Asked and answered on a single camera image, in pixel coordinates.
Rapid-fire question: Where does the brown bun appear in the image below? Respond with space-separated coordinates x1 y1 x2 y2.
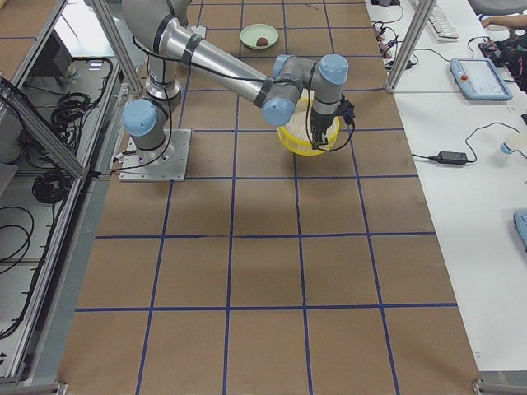
256 37 269 47

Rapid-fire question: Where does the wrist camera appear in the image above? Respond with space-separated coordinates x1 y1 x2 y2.
338 95 356 126

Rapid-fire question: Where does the black power adapter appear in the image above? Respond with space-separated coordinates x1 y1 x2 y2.
436 151 469 165

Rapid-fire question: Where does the white keyboard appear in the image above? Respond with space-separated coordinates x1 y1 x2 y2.
427 6 459 43

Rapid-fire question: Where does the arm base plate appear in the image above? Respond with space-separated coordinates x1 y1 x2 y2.
188 25 207 39
119 128 192 182

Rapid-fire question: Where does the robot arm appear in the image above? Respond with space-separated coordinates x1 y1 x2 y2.
122 1 355 151

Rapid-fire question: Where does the aluminium frame post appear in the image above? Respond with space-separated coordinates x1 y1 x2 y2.
386 0 436 93

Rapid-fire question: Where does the paper cup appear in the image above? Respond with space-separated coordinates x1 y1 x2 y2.
494 134 526 168

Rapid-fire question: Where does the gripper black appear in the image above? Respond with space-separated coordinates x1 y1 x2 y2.
309 109 335 149

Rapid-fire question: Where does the light green plate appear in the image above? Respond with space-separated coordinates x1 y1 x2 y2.
240 24 279 50

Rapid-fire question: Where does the blue teach pendant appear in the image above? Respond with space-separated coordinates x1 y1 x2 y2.
449 58 513 101
513 210 527 249

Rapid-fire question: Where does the yellow steamer top layer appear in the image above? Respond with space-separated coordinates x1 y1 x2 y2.
277 89 340 156

